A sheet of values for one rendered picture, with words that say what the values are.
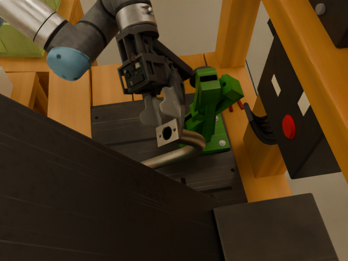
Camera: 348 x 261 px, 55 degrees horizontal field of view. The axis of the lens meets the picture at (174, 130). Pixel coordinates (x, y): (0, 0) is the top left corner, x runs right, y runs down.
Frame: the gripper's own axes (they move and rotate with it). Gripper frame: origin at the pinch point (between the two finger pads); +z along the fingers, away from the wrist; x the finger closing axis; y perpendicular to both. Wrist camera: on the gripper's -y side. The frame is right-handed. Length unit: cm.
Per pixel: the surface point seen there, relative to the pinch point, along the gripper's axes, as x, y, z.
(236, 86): 2.1, -26.9, -9.2
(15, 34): -71, -13, -58
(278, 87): 23.4, 3.8, 0.5
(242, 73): -11, -60, -20
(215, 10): -76, -188, -110
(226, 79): 1.0, -24.4, -11.3
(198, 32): -85, -166, -92
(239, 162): -11.3, -40.5, 9.7
